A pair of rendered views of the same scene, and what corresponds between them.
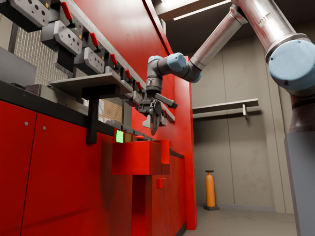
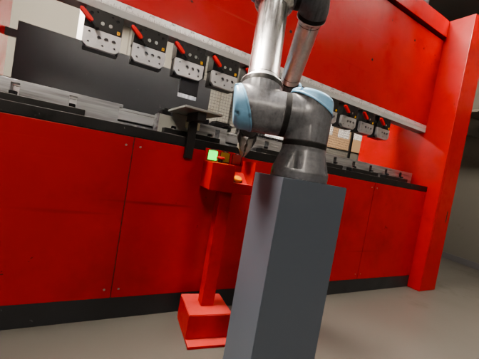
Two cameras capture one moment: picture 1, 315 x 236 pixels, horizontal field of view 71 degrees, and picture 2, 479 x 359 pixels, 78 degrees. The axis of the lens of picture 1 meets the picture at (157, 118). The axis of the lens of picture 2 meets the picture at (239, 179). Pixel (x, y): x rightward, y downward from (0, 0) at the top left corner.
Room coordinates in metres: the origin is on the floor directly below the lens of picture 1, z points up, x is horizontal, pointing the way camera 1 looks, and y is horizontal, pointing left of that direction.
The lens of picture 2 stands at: (-0.03, -0.91, 0.79)
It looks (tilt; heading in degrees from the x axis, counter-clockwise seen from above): 3 degrees down; 43
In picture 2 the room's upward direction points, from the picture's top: 10 degrees clockwise
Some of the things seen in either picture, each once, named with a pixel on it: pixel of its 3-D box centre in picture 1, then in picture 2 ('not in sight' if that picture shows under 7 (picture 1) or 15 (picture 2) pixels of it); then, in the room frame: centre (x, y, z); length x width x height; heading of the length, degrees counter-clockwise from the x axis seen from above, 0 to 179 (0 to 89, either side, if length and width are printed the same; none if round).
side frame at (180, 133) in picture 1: (162, 137); (405, 154); (3.09, -0.07, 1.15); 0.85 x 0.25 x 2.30; 74
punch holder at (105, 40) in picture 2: not in sight; (102, 33); (0.44, 0.51, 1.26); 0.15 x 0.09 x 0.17; 164
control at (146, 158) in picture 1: (142, 151); (227, 171); (0.91, 0.06, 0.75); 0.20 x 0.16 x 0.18; 156
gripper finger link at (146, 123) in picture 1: (148, 124); (239, 146); (0.94, 0.04, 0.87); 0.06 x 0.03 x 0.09; 66
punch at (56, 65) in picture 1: (63, 62); (187, 89); (0.85, 0.40, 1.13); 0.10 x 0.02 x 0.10; 164
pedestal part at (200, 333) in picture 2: not in sight; (204, 318); (0.90, 0.03, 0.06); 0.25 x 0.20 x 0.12; 66
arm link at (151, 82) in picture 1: (153, 84); not in sight; (0.94, 0.02, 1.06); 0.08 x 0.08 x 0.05
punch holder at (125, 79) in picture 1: (123, 84); not in sight; (1.40, 0.24, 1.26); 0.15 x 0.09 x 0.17; 164
